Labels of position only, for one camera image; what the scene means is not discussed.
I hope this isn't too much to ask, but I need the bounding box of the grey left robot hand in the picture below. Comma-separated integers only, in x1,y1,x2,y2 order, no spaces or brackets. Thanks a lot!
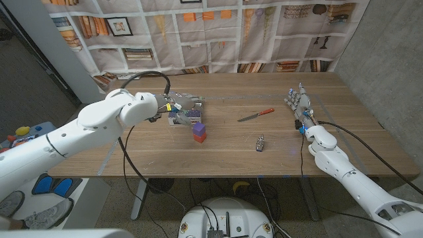
155,92,205,126

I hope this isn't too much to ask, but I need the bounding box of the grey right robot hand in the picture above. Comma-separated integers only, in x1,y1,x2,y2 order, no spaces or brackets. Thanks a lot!
284,83,317,130

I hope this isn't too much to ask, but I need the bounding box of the purple magnetic block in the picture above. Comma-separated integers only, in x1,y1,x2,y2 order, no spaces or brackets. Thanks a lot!
192,122,206,138

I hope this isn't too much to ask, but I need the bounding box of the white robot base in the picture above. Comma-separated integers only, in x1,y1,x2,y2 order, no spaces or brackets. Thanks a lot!
177,197,274,238

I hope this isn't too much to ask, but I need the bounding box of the Peanuts puzzle box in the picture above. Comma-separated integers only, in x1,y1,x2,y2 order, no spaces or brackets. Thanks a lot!
167,95,204,126

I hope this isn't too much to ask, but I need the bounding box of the white power strip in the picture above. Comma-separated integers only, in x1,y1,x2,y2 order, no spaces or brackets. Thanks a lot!
116,73,142,81

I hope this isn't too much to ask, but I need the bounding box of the printed bookshelf backdrop cloth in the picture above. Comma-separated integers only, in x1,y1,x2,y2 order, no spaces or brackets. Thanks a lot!
41,0,371,92

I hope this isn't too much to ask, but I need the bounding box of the black round floor object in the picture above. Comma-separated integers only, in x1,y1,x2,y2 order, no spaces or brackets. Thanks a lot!
147,177,175,195

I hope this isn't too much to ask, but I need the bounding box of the metal table leg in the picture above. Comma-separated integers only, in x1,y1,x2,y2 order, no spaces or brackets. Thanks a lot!
130,177,149,221
299,177,321,221

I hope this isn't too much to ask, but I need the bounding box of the yellow banana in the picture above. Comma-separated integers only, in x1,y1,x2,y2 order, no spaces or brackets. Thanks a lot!
232,180,251,195

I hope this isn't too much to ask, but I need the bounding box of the white pedal board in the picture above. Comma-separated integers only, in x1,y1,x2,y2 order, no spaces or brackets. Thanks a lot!
13,173,112,229

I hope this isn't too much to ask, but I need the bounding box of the grey-blue storage box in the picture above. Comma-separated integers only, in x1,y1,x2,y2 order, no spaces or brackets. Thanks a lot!
0,121,57,153

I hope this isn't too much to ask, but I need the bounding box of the blue foot pedal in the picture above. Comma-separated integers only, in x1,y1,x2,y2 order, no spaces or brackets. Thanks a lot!
32,175,54,195
52,178,73,198

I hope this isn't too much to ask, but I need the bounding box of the grey sneaker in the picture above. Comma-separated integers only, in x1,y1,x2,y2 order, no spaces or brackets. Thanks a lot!
0,190,26,218
22,197,74,230

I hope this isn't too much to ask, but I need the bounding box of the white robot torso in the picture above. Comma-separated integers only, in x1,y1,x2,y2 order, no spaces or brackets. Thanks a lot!
0,228,135,238

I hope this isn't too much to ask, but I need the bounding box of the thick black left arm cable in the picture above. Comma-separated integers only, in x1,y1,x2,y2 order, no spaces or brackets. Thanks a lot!
117,70,188,212

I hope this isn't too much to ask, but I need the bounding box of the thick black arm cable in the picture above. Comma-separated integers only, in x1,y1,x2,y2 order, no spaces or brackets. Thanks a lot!
117,70,188,212
317,120,423,196

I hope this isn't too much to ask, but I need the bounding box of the red-handled knife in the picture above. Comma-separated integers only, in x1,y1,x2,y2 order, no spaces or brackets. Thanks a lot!
237,108,276,123

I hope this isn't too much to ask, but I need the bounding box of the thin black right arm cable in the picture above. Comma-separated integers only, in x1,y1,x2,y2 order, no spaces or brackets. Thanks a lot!
299,134,403,235

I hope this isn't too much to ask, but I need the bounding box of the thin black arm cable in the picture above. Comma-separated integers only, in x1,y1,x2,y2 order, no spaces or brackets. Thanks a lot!
122,124,171,238
299,134,403,235

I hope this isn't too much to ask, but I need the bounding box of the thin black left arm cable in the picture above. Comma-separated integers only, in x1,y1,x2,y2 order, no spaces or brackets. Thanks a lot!
122,124,171,238

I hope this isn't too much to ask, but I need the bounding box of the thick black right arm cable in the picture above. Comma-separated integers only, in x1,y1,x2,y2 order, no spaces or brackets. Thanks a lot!
317,120,423,196

